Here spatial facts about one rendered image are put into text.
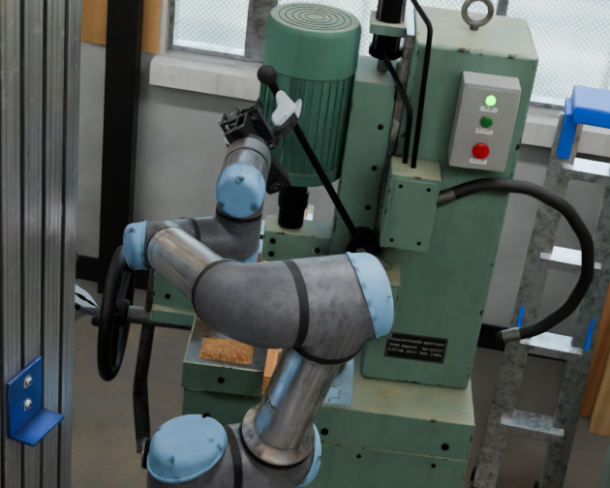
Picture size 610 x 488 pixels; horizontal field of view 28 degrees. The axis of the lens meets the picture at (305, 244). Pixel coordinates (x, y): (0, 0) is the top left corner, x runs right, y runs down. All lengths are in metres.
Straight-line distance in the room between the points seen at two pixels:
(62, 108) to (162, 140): 2.44
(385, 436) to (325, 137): 0.61
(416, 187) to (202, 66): 1.71
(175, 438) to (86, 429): 1.70
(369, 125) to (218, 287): 0.76
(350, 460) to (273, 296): 0.98
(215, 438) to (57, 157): 0.56
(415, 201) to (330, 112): 0.23
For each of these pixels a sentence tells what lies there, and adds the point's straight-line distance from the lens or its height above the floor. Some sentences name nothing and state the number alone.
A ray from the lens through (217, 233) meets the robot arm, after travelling 1.93.
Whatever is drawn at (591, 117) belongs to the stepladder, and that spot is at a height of 1.14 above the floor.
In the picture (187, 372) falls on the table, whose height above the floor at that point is 0.88.
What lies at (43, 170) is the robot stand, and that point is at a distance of 1.53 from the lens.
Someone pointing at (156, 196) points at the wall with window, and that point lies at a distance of 4.03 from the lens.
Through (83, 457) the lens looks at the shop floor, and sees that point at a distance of 3.48.
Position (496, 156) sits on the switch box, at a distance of 2.18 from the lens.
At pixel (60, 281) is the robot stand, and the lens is 1.65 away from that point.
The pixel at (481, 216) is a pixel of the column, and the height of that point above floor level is 1.20.
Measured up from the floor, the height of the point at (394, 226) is 1.20.
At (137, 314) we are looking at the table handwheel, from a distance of 2.57.
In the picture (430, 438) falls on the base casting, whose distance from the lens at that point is 2.43.
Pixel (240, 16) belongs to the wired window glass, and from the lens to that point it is 3.81.
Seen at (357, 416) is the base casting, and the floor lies 0.78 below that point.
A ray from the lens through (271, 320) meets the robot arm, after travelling 1.54.
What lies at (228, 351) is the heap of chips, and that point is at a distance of 2.31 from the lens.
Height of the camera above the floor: 2.22
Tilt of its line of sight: 29 degrees down
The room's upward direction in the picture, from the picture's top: 7 degrees clockwise
